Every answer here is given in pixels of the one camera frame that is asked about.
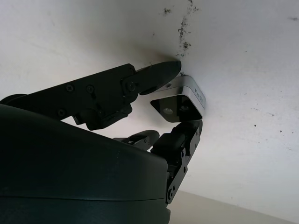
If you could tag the silver depth camera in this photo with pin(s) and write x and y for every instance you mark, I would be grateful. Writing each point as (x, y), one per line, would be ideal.
(187, 88)

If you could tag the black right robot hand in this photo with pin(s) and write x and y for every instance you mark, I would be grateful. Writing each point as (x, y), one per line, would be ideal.
(58, 168)

